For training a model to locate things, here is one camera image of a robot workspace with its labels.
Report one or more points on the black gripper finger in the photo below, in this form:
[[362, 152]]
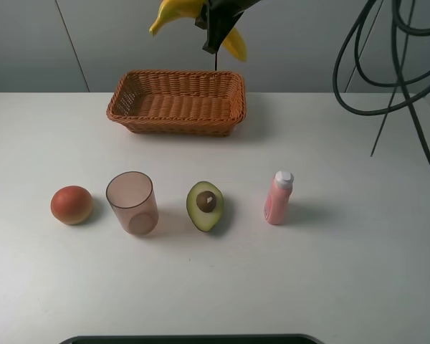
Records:
[[218, 18]]

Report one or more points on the yellow banana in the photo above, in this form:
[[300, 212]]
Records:
[[169, 11]]

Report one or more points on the brown wicker basket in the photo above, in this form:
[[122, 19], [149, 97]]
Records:
[[209, 103]]

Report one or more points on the halved avocado with pit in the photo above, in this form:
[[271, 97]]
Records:
[[205, 205]]

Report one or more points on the translucent pink plastic cup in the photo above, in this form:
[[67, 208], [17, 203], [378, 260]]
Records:
[[131, 197]]

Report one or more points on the pink bottle white cap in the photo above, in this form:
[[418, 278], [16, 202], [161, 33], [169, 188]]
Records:
[[281, 188]]

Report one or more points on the red orange tomato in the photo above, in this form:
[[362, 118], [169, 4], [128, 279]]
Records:
[[72, 205]]

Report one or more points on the black tray edge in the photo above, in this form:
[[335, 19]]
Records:
[[195, 339]]

